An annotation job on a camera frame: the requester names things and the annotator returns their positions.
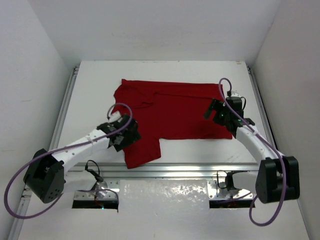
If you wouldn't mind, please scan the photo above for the red t-shirt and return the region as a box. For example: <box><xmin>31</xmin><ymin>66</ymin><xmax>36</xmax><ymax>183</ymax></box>
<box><xmin>113</xmin><ymin>79</ymin><xmax>232</xmax><ymax>169</ymax></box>

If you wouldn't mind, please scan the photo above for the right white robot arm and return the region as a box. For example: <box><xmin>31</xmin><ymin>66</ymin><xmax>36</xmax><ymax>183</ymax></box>
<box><xmin>204</xmin><ymin>96</ymin><xmax>300</xmax><ymax>204</ymax></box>

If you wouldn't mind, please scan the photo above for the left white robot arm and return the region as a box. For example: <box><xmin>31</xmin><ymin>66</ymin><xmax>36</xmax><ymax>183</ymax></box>
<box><xmin>23</xmin><ymin>112</ymin><xmax>141</xmax><ymax>204</ymax></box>

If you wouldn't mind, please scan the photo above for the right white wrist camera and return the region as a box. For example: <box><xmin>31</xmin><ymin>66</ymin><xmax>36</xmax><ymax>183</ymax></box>
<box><xmin>229</xmin><ymin>91</ymin><xmax>242</xmax><ymax>98</ymax></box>

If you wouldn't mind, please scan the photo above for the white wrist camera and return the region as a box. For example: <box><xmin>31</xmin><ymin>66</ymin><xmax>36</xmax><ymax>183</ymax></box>
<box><xmin>229</xmin><ymin>91</ymin><xmax>242</xmax><ymax>98</ymax></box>
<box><xmin>108</xmin><ymin>111</ymin><xmax>122</xmax><ymax>123</ymax></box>

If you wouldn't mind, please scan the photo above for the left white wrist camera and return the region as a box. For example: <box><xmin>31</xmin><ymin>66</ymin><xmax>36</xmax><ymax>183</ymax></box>
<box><xmin>108</xmin><ymin>111</ymin><xmax>122</xmax><ymax>123</ymax></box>

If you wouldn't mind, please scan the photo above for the left black base cable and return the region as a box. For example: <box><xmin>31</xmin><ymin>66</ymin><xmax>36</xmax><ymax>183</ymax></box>
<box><xmin>84</xmin><ymin>160</ymin><xmax>106</xmax><ymax>183</ymax></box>

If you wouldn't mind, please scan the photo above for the black base cable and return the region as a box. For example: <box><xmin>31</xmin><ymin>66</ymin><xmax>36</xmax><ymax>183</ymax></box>
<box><xmin>216</xmin><ymin>169</ymin><xmax>230</xmax><ymax>192</ymax></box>
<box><xmin>84</xmin><ymin>160</ymin><xmax>106</xmax><ymax>183</ymax></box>

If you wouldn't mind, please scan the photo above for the right black base cable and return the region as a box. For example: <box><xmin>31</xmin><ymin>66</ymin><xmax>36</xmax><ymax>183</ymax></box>
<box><xmin>216</xmin><ymin>169</ymin><xmax>230</xmax><ymax>192</ymax></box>

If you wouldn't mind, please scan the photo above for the aluminium rail frame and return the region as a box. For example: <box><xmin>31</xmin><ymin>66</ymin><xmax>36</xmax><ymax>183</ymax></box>
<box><xmin>7</xmin><ymin>63</ymin><xmax>301</xmax><ymax>240</ymax></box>

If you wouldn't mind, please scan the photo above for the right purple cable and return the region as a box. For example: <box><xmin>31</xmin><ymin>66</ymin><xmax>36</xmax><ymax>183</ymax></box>
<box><xmin>218</xmin><ymin>77</ymin><xmax>288</xmax><ymax>227</ymax></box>

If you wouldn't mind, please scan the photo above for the purple cable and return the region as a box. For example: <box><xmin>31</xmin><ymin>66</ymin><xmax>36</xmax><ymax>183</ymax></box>
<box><xmin>3</xmin><ymin>102</ymin><xmax>133</xmax><ymax>220</ymax></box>
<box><xmin>218</xmin><ymin>77</ymin><xmax>288</xmax><ymax>227</ymax></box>

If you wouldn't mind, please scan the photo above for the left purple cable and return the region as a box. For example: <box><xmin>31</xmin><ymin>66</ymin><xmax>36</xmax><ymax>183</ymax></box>
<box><xmin>3</xmin><ymin>102</ymin><xmax>133</xmax><ymax>220</ymax></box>

